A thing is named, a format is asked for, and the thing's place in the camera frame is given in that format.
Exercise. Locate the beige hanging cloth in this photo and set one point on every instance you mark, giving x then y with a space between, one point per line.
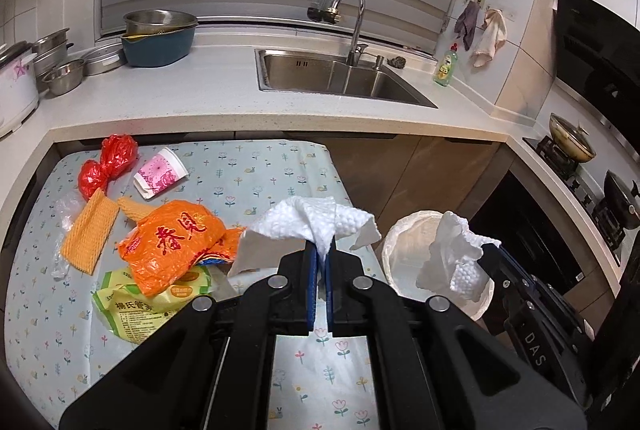
492 37

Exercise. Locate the blue plastic basin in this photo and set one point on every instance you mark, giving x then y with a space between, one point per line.
160 52

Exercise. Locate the small steel bowl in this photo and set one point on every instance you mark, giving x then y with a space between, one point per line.
62 77

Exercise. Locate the orange printed plastic bag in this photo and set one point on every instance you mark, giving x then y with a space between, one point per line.
175 240

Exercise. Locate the steel steamer tray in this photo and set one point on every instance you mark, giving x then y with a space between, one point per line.
102 59

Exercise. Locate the white rice cooker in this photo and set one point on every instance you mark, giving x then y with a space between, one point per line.
17 89

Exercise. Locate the small orange foam net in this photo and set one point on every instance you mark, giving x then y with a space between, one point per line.
134 208

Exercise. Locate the steel colander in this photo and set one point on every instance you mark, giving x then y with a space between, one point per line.
160 20

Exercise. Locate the black range hood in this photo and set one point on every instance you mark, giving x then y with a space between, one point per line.
590 49

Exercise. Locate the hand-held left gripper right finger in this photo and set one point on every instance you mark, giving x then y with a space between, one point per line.
329 300

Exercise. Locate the black wok with lid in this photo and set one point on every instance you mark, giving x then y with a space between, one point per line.
620 200

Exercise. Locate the red plastic bag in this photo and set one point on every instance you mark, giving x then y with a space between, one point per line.
117 152

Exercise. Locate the green yellow food package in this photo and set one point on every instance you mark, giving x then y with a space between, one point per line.
125 305

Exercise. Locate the black gas stove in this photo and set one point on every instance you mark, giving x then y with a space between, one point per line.
575 177

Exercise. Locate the black built-in oven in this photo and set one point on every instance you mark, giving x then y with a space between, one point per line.
530 230

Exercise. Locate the green dish soap bottle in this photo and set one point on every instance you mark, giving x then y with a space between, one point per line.
445 69

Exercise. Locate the stainless steel sink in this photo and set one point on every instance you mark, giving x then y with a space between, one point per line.
325 77

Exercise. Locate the clear plastic bag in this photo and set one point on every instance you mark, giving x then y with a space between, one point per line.
62 215

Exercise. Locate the steel wool scrubber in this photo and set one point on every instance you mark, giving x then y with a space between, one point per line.
395 62

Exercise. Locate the white paper towel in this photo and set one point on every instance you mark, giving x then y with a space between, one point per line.
300 220
450 255

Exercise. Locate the stacked steel pots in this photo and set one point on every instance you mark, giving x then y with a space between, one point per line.
50 47

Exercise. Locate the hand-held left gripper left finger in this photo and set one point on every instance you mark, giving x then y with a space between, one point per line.
311 290

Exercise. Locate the grey hanging cloth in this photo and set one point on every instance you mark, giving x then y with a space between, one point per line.
467 24

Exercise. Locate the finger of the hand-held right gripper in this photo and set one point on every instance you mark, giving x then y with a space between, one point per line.
525 277
500 275

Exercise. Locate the floral table cloth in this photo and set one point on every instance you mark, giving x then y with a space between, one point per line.
250 169

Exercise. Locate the brown base cabinet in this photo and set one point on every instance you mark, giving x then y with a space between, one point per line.
410 169

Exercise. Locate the white lined waste bin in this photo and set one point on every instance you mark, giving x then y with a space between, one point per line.
405 240

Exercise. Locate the beige pan with lid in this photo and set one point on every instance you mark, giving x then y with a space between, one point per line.
570 139

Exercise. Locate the pink patterned paper cup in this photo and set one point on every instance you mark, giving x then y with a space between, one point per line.
160 172

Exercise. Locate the sink soap pump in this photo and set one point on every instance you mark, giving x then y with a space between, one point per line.
378 62

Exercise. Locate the chrome faucet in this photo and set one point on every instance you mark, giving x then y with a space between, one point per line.
357 24

